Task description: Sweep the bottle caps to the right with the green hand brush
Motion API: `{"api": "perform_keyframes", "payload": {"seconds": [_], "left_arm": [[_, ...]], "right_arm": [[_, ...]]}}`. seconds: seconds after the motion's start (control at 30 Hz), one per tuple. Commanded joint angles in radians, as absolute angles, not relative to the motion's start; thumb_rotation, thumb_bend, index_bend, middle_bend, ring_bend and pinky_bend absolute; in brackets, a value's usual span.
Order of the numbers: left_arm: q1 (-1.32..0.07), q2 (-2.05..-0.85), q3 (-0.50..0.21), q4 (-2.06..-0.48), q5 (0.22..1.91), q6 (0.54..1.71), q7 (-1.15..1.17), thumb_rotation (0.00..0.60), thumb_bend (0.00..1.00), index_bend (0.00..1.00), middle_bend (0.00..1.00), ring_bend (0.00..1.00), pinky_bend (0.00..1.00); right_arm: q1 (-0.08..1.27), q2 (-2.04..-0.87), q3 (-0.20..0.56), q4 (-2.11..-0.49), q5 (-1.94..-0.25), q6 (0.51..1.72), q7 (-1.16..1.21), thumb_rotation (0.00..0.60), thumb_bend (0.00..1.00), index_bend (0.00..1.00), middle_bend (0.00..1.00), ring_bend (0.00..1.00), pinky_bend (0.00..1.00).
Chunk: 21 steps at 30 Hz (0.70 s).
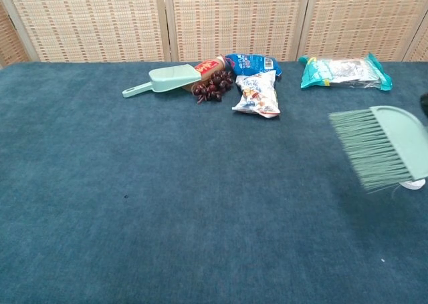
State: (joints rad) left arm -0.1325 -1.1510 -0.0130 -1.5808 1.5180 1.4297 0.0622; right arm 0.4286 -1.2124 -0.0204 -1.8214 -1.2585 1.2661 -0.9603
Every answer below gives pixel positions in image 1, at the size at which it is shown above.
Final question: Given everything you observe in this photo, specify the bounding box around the white bottle cap with print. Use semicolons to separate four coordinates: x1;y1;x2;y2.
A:
399;179;427;191

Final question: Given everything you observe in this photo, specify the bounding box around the woven bamboo screen panel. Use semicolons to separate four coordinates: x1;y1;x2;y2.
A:
403;16;428;63
0;0;31;67
0;0;171;63
297;0;428;63
163;0;314;63

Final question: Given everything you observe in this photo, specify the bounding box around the teal and clear package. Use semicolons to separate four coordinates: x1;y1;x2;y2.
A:
298;52;394;92

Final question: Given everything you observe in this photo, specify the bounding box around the white snack bag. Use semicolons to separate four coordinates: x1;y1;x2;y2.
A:
231;69;281;120

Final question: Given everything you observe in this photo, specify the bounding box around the blue snack bag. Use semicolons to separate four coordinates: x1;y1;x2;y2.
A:
224;52;284;83

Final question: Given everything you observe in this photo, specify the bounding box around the dark red grape bunch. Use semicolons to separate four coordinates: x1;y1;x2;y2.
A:
193;69;234;105

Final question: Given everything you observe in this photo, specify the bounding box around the red brown snack box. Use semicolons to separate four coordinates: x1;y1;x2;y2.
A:
182;55;231;93

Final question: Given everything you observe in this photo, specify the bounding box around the mint green dustpan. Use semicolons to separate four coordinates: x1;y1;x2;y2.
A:
122;63;203;99

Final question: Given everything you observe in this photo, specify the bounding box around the blue felt table mat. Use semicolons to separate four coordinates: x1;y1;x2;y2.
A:
0;61;428;304

